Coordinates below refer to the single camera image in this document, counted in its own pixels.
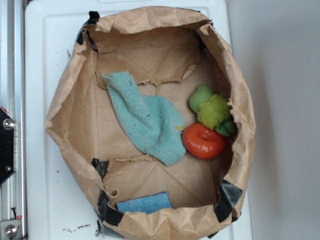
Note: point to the blue sponge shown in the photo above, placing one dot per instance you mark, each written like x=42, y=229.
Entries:
x=146, y=204

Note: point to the brown paper bag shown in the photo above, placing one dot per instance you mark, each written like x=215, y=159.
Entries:
x=170, y=52

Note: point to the teal microfiber cloth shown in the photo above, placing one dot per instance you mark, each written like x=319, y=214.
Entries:
x=152, y=123

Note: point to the orange donut toy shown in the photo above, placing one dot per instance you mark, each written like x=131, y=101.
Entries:
x=203, y=142

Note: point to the green plush toy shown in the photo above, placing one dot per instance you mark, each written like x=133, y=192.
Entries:
x=212, y=110

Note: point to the black mounting bracket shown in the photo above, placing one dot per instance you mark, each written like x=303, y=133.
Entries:
x=7, y=146

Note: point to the aluminium frame rail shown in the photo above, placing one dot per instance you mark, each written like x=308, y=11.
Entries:
x=13, y=193

